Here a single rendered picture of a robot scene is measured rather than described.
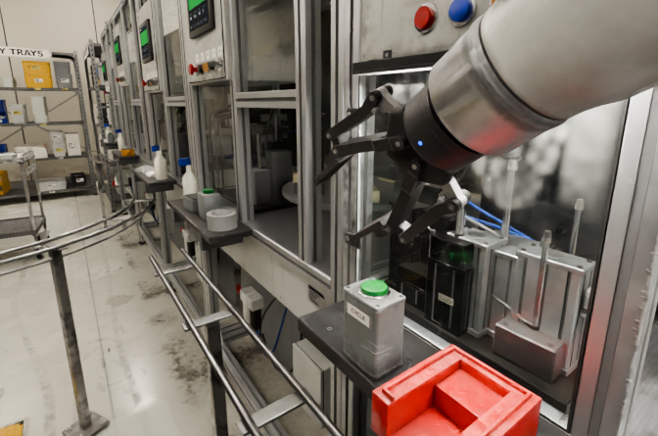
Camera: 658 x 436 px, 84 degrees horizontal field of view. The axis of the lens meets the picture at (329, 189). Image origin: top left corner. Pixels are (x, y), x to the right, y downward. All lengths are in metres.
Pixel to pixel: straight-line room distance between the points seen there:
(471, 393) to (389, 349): 0.12
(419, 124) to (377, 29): 0.38
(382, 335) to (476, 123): 0.38
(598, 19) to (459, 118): 0.09
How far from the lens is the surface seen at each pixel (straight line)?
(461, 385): 0.56
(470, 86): 0.26
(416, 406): 0.54
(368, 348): 0.59
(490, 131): 0.27
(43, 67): 6.35
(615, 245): 0.49
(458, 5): 0.55
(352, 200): 0.74
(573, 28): 0.23
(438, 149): 0.30
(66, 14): 7.53
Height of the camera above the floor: 1.30
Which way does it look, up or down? 13 degrees down
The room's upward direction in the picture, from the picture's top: straight up
